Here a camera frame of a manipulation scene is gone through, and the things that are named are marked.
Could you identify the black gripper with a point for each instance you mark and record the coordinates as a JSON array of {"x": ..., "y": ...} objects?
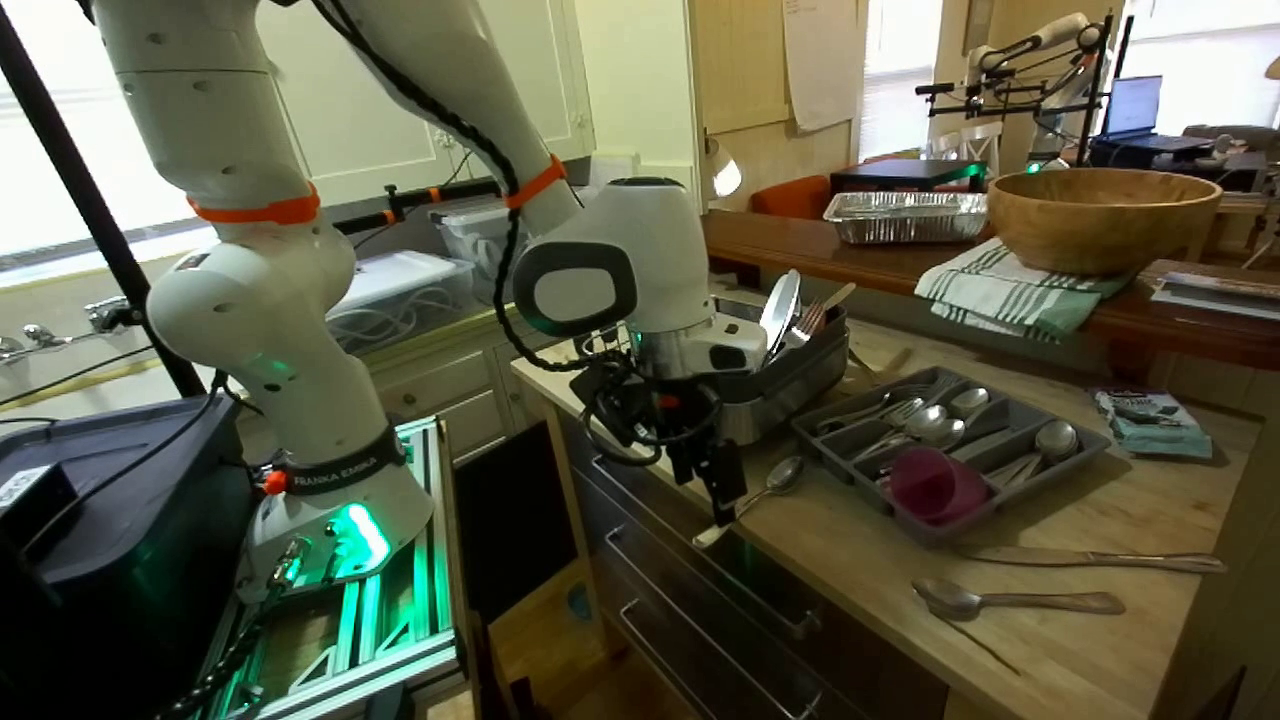
[{"x": 680, "y": 412}]

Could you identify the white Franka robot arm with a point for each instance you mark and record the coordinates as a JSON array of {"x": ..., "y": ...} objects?
[{"x": 267, "y": 306}]

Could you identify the large silver serving spoon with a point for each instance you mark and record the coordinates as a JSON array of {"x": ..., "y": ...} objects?
[{"x": 781, "y": 309}]

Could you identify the grey cutlery tray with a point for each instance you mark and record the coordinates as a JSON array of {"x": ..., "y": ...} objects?
[{"x": 962, "y": 453}]

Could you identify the aluminium foil tray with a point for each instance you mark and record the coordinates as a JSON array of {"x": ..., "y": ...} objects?
[{"x": 906, "y": 216}]

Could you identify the grey dish rack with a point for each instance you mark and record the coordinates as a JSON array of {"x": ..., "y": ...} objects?
[{"x": 792, "y": 382}]

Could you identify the dark drawer cabinet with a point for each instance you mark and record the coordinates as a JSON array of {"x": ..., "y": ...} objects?
[{"x": 721, "y": 615}]

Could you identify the pink plastic cup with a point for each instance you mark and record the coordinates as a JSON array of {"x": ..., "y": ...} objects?
[{"x": 938, "y": 487}]

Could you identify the dark wooden table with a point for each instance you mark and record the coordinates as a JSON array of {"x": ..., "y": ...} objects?
[{"x": 852, "y": 261}]

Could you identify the white drawer cabinet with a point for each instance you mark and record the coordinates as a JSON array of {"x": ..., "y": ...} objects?
[{"x": 447, "y": 382}]

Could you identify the green striped white towel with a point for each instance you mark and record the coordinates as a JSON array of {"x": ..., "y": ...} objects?
[{"x": 1012, "y": 299}]

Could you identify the long silver utensil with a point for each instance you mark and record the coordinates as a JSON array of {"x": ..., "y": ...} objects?
[{"x": 1132, "y": 560}]

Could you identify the teal sponge pack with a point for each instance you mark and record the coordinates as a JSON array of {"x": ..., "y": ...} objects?
[{"x": 1152, "y": 426}]

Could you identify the wooden bowl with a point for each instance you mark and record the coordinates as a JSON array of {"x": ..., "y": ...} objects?
[{"x": 1105, "y": 220}]

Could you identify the white articulated stand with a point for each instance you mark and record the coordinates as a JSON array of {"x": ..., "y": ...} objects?
[{"x": 1024, "y": 63}]

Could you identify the flat grey book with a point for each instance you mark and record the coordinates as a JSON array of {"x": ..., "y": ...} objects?
[{"x": 1221, "y": 292}]

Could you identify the open laptop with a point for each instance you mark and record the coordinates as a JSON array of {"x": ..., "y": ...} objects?
[{"x": 1137, "y": 109}]

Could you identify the black control box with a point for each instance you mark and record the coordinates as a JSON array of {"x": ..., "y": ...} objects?
[{"x": 120, "y": 544}]

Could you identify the black metal pole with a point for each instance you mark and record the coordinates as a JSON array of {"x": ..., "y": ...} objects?
[{"x": 80, "y": 187}]

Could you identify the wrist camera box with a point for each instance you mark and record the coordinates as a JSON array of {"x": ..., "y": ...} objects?
[{"x": 730, "y": 353}]

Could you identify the aluminium frame robot table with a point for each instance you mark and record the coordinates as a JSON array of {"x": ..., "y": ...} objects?
[{"x": 361, "y": 624}]

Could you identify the wall paper sheet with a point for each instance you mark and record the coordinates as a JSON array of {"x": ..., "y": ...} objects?
[{"x": 820, "y": 63}]

